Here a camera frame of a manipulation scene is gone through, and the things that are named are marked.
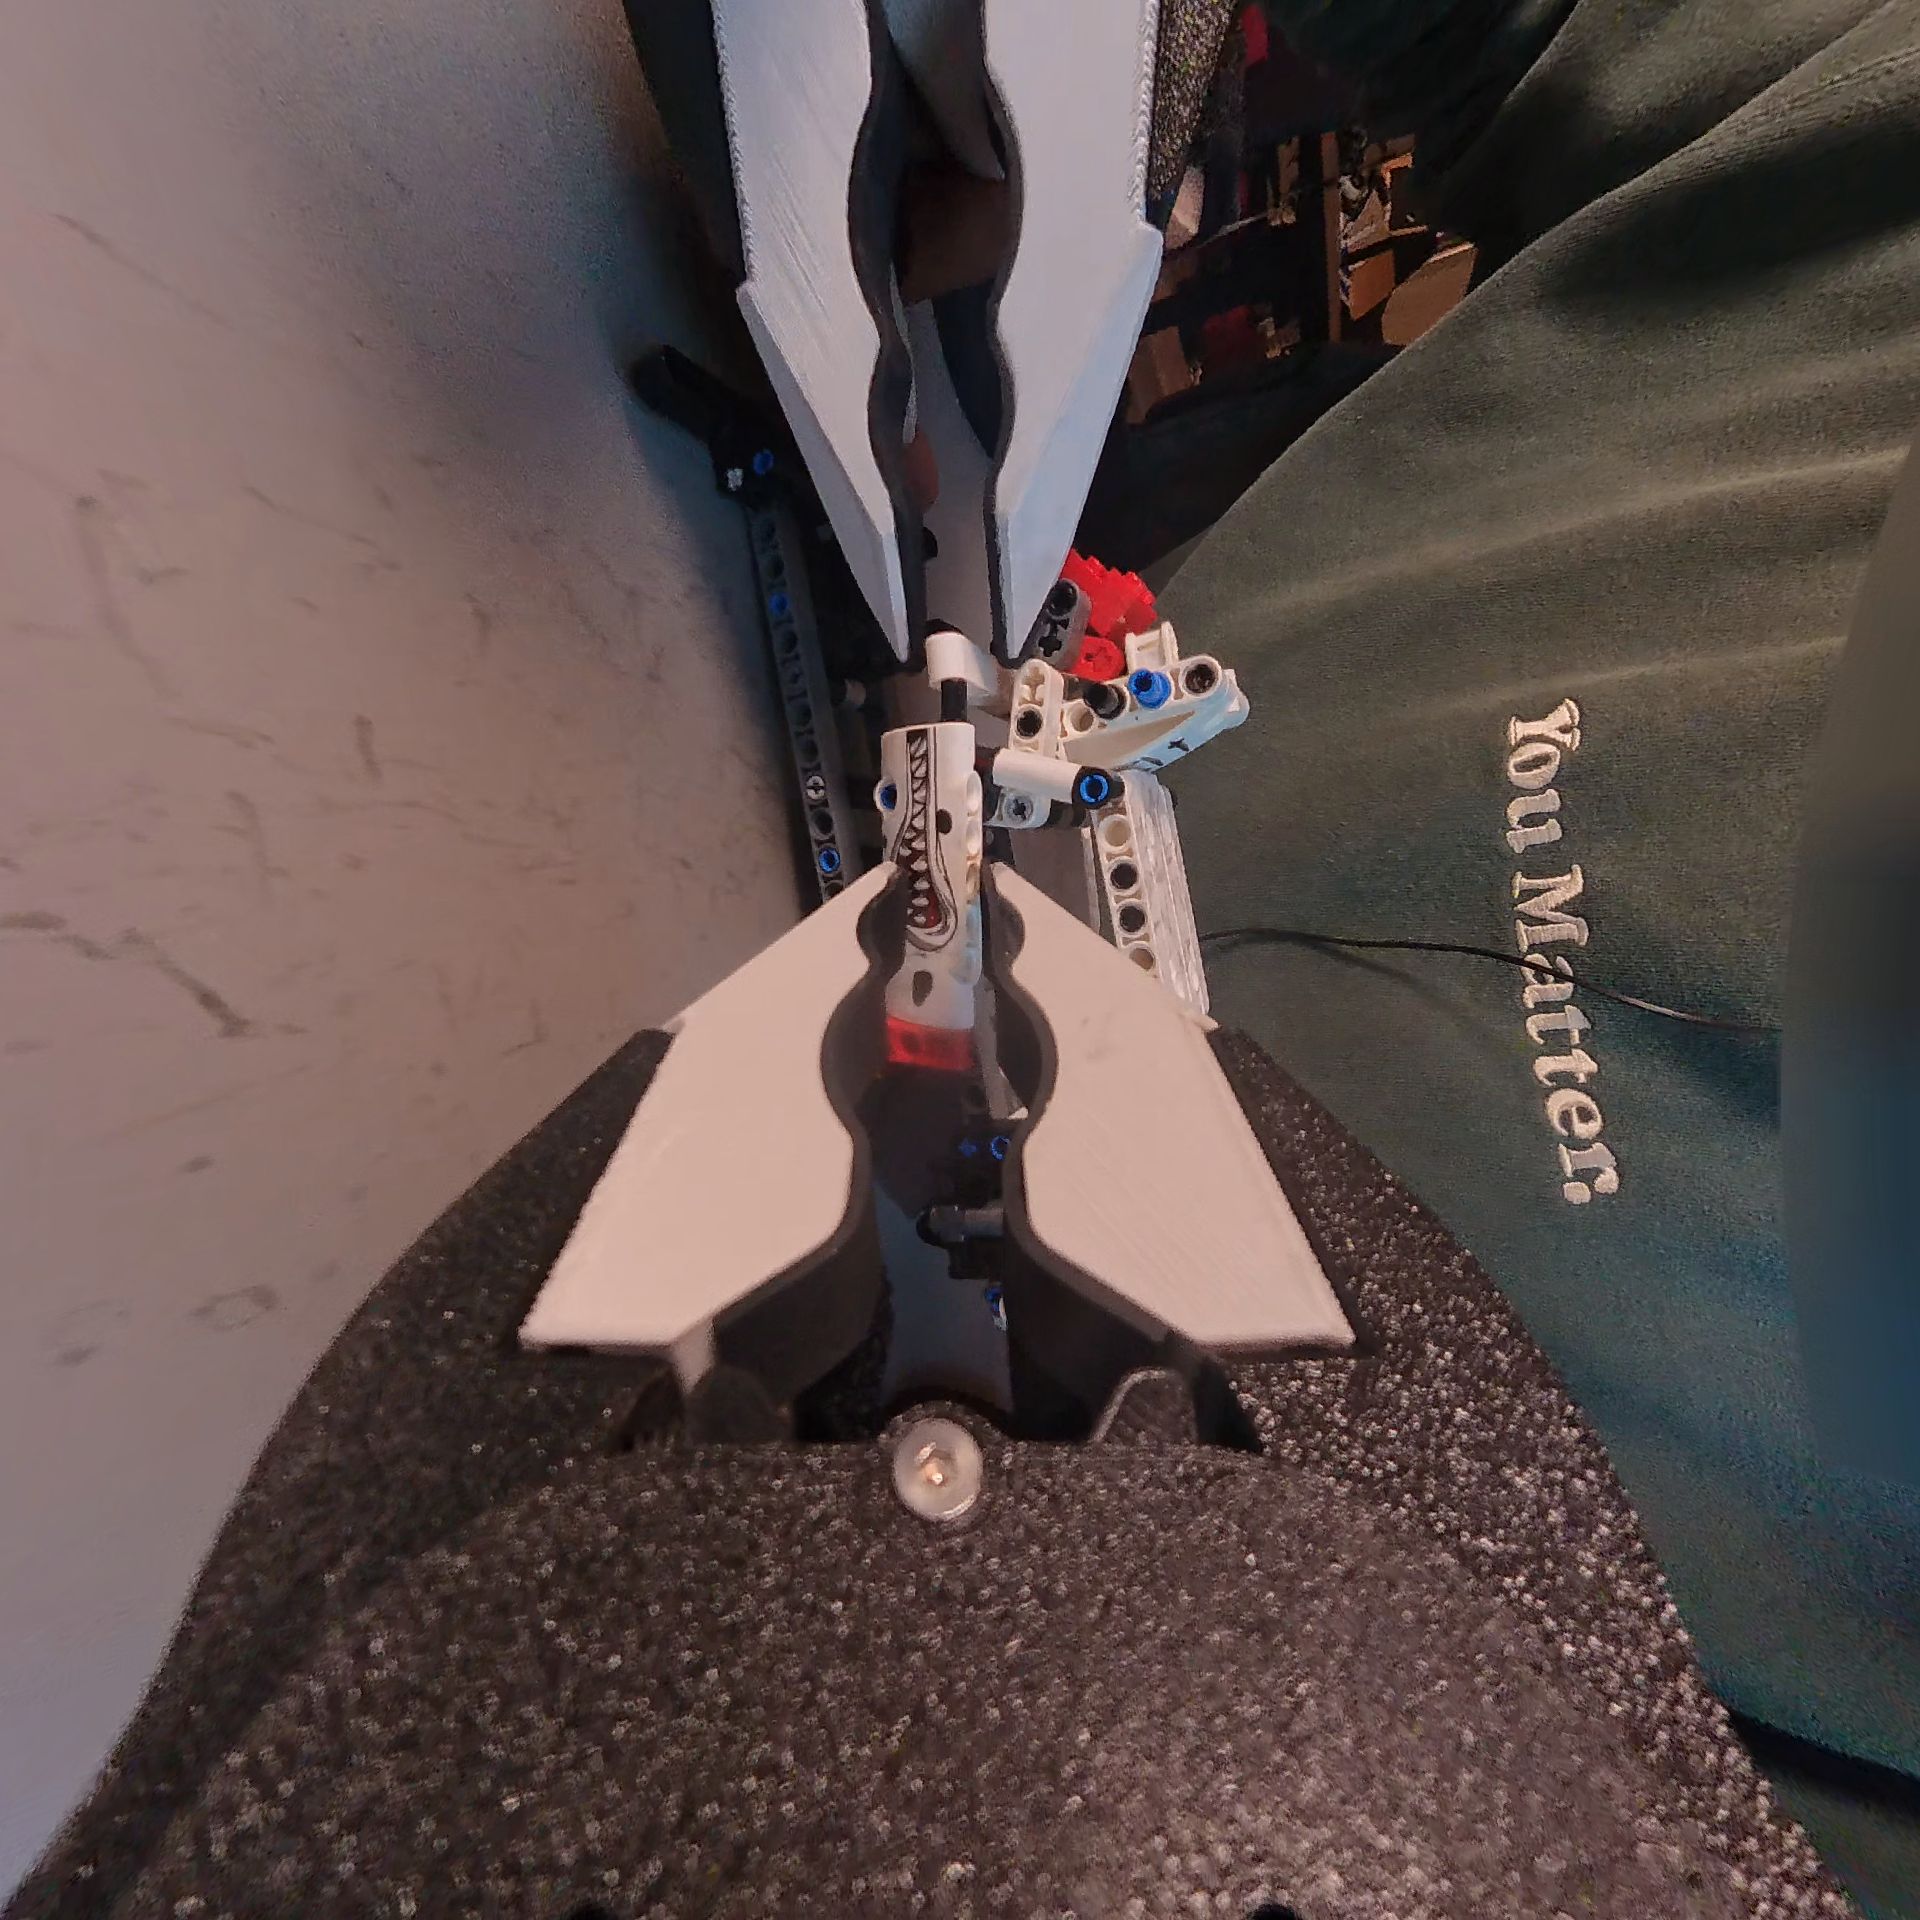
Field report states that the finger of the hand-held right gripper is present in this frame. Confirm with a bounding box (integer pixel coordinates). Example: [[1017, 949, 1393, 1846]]
[[712, 0, 916, 663], [869, 0, 1165, 646]]

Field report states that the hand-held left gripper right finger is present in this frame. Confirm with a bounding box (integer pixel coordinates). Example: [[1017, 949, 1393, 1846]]
[[990, 869, 1351, 1357]]

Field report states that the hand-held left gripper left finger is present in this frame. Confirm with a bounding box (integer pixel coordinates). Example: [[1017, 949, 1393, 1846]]
[[526, 869, 902, 1357]]

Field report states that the brick-built truck model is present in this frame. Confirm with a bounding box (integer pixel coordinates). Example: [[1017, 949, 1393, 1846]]
[[630, 345, 1249, 1323]]

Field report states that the person's torso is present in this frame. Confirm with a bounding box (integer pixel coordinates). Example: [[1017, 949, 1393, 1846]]
[[1156, 0, 1920, 1920]]

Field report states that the black drawstring cord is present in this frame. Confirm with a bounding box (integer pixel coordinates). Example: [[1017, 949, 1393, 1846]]
[[1202, 927, 1778, 1037]]

